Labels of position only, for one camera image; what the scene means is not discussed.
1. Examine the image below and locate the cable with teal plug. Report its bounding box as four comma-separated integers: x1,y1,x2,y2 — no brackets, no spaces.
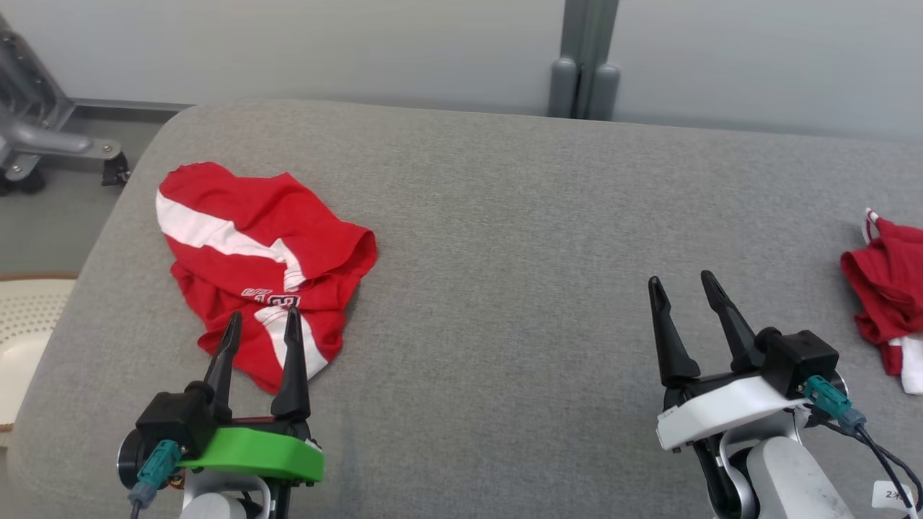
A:
128,440,183,519
800,375,923,519

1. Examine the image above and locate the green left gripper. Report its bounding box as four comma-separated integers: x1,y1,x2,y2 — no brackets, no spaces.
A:
177,306,325,484

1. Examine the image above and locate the grey metal stand with castors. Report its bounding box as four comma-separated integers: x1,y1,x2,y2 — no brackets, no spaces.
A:
0,14,132,195

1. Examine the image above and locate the white cable label tag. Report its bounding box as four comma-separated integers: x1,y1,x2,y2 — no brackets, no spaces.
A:
873,479,917,513

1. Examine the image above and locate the cream perforated laundry basket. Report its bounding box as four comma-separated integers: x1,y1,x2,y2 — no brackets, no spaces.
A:
0,272,79,433

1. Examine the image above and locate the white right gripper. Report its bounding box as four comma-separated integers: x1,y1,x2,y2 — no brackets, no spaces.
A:
648,270,801,453

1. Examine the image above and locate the red basketball shorts white stripe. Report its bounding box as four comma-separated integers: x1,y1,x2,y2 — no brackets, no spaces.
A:
155,161,378,395

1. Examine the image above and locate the left cable with teal plug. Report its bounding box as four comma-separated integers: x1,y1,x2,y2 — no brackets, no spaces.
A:
128,440,183,519

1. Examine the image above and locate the grey vertical partition post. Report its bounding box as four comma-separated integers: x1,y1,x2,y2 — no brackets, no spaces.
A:
548,0,621,122

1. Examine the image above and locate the red basketball jersey number 23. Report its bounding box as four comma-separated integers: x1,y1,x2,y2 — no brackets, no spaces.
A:
840,208,923,396

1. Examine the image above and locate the right cable with teal plug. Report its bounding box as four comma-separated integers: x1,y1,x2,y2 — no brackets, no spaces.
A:
800,375,923,519

